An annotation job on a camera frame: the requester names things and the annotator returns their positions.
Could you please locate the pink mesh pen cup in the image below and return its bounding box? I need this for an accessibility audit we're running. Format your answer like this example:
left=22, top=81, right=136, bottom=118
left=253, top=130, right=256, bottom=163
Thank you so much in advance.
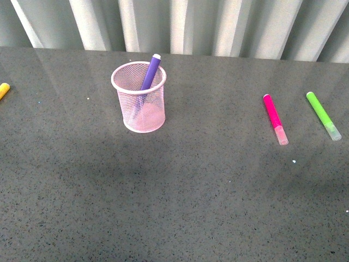
left=111, top=61, right=167, bottom=133

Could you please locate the green marker pen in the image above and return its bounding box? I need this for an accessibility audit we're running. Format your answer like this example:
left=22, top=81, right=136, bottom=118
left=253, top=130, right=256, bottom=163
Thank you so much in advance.
left=306, top=91, right=342, bottom=141

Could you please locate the grey pleated curtain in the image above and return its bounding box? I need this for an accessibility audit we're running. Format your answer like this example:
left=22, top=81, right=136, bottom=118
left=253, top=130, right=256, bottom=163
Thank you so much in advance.
left=1, top=1, right=348, bottom=63

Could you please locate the yellow marker pen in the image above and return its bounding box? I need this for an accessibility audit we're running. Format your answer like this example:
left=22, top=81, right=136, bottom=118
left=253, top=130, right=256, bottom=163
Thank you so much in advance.
left=0, top=83, right=10, bottom=99

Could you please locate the purple marker pen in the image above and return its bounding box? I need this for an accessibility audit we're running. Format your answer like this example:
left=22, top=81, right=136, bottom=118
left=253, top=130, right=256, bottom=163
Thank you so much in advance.
left=133, top=53, right=161, bottom=118

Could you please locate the pink marker pen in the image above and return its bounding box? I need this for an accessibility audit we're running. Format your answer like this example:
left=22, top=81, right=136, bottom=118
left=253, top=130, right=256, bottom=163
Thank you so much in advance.
left=263, top=94, right=288, bottom=146

